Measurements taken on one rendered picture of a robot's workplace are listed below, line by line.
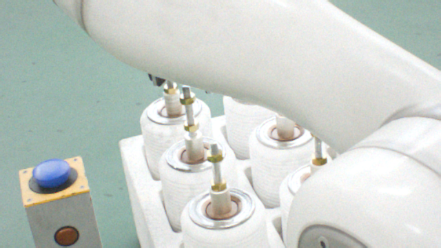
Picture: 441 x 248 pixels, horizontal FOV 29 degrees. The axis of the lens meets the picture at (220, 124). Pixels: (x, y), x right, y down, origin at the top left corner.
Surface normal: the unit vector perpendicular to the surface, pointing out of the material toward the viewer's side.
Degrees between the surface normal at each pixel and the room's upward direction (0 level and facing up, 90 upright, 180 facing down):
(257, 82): 104
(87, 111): 0
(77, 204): 90
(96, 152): 0
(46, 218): 90
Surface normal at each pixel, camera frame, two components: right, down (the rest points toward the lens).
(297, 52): -0.33, 0.33
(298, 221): -0.93, 0.12
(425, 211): 0.23, -0.54
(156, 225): -0.11, -0.85
